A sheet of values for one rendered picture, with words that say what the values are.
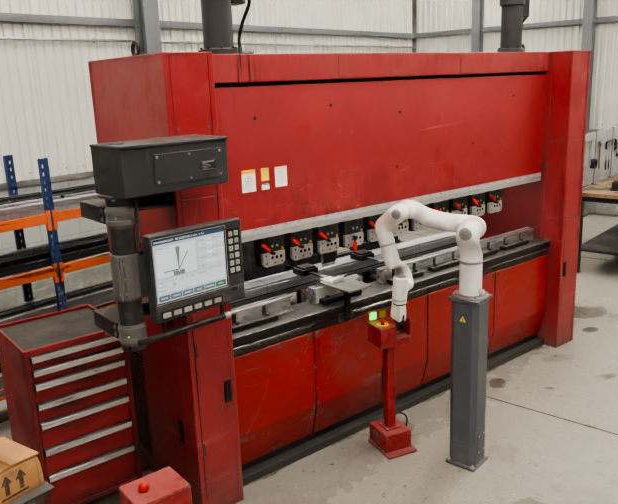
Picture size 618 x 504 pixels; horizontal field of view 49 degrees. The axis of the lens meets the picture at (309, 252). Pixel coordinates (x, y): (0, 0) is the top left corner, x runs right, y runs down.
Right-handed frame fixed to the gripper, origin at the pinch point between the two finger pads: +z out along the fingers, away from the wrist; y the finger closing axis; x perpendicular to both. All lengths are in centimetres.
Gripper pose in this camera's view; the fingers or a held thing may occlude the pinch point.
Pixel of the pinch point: (398, 327)
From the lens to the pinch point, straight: 395.8
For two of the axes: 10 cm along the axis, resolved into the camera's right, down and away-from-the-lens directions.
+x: 9.1, -1.4, 4.0
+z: 0.0, 9.5, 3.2
